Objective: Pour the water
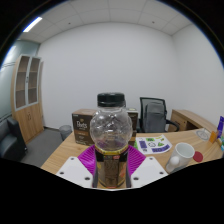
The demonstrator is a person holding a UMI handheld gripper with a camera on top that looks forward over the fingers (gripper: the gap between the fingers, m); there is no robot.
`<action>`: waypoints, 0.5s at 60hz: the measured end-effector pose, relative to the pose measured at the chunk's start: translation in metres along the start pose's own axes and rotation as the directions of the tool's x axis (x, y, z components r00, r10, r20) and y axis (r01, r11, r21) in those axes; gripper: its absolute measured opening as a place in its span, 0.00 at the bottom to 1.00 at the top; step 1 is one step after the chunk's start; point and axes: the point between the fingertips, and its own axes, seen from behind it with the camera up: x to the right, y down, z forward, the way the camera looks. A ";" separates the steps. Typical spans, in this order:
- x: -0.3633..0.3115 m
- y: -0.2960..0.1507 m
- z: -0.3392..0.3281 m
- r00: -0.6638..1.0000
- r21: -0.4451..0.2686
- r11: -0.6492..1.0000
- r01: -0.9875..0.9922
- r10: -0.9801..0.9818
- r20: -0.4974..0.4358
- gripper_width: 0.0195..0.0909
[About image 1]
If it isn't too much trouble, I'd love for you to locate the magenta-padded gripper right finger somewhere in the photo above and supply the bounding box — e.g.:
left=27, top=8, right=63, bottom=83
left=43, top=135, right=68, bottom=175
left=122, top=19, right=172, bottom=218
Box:
left=127, top=144, right=169, bottom=188

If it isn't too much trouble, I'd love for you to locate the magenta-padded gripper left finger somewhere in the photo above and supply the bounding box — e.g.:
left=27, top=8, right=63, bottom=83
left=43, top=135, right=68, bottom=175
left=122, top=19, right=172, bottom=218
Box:
left=55, top=144, right=98, bottom=188

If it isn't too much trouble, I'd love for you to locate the clear drink bottle black cap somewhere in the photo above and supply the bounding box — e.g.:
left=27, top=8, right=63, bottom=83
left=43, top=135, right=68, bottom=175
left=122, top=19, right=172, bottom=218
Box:
left=89, top=92, right=134, bottom=190

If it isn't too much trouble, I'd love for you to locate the printed sticker sheet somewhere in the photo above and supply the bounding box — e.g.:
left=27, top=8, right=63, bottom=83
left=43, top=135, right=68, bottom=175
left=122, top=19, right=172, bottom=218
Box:
left=134, top=134, right=173, bottom=155

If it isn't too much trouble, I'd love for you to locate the white mug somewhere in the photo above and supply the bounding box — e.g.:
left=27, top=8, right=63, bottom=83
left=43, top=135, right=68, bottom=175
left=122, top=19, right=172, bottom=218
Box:
left=165, top=142, right=196, bottom=174

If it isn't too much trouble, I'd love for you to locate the grey waste bin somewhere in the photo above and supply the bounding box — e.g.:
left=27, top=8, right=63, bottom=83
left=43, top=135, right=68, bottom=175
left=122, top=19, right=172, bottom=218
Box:
left=59, top=124, right=73, bottom=142

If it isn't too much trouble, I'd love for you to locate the brown cardboard carton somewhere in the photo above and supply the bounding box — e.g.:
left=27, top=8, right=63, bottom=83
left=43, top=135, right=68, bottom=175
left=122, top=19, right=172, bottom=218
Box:
left=71, top=108, right=139, bottom=148

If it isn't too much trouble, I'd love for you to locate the flat round red coaster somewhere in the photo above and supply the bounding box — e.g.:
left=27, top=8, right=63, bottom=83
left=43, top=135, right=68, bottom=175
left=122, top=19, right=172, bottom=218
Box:
left=192, top=151, right=204, bottom=163

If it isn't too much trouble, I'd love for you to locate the grey mesh office chair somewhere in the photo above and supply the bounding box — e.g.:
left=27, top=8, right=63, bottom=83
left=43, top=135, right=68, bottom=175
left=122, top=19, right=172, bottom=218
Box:
left=137, top=96, right=181, bottom=134

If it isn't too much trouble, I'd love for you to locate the sheet with round print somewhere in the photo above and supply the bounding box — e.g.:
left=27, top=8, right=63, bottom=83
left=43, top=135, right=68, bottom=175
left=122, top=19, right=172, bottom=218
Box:
left=195, top=128, right=212, bottom=141

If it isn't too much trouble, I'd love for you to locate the wooden side desk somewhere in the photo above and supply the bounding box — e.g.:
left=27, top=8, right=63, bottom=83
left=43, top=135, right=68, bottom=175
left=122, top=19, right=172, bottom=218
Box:
left=168, top=109, right=218, bottom=134

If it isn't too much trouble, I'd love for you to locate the wooden shelf cabinet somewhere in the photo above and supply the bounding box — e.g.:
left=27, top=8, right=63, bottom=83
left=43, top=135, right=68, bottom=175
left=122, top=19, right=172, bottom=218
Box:
left=10, top=54, right=45, bottom=144

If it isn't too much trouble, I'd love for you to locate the black sofa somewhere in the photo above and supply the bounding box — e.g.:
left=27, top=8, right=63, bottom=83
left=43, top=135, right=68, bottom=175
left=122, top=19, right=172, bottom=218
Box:
left=0, top=116, right=28, bottom=160

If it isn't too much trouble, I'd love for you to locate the small orange box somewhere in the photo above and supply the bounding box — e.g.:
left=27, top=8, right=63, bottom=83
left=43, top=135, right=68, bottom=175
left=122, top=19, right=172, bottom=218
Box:
left=208, top=130, right=219, bottom=144

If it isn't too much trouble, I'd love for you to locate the ceiling light panel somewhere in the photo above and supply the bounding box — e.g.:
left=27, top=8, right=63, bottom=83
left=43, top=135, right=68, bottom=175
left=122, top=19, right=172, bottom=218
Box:
left=22, top=16, right=44, bottom=33

